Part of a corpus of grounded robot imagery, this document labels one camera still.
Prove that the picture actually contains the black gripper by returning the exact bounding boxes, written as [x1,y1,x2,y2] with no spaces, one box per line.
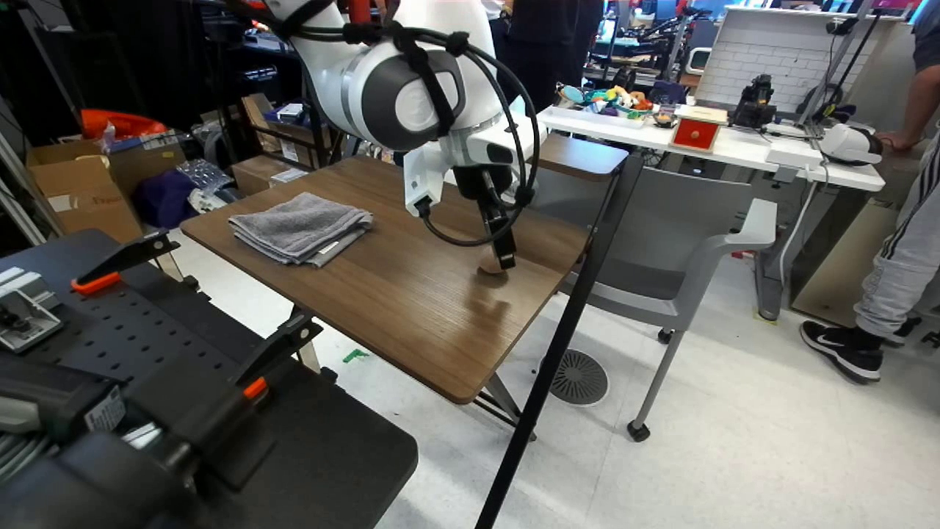
[453,160,519,273]

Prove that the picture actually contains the grey terry cloth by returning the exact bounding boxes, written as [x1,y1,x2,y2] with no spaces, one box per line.
[227,191,376,270]

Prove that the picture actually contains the black round floor plate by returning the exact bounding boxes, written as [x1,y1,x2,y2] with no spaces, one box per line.
[545,350,611,408]

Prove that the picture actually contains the black table leg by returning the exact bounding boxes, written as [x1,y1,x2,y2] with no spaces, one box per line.
[469,372,526,435]

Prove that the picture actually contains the pile of colourful toys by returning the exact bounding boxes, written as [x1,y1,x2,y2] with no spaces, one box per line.
[556,82,657,125]

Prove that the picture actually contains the grey office chair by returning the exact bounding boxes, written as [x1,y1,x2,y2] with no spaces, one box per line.
[526,162,783,445]

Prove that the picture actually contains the person in black trousers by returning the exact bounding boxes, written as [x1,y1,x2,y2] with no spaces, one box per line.
[507,0,604,116]

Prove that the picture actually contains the black metal cart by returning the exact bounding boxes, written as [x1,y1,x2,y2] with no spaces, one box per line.
[231,26,347,172]

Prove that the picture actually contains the red box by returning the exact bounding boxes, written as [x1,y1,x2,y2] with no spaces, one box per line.
[669,116,723,157]

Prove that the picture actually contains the large black orange clamp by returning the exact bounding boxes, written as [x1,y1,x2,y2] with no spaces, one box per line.
[127,310,325,495]

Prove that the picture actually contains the small cardboard box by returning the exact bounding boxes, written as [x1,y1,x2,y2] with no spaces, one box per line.
[228,154,312,198]

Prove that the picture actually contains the white desk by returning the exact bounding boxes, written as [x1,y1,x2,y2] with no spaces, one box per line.
[534,100,891,325]

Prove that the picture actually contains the black desktop device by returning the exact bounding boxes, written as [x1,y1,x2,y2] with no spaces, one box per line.
[729,75,777,132]

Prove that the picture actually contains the black perforated workbench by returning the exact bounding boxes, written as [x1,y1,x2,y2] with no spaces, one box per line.
[0,231,421,529]

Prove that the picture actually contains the white board panel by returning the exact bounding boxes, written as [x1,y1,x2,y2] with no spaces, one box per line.
[689,7,867,119]

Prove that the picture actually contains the dark blue fabric bag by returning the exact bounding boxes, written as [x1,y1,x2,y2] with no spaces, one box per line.
[128,157,235,234]

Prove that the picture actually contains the black tripod stand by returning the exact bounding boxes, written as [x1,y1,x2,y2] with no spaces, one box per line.
[792,0,891,131]

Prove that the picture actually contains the white rounded device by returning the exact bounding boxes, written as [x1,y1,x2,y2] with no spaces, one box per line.
[819,122,888,169]

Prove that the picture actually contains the small black orange clamp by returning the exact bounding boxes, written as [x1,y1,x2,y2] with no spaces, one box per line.
[67,231,183,301]

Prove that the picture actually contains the orange plastic object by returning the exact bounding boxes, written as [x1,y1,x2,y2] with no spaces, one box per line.
[77,107,169,144]

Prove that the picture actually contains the large cardboard box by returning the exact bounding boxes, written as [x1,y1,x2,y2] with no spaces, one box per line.
[27,138,188,247]

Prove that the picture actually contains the person in grey sweatpants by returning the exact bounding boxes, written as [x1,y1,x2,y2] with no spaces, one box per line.
[797,0,940,385]

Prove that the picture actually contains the grey square plate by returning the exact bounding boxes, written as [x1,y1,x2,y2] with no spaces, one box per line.
[0,289,67,356]

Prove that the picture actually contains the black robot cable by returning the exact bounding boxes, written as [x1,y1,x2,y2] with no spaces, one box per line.
[290,25,540,247]

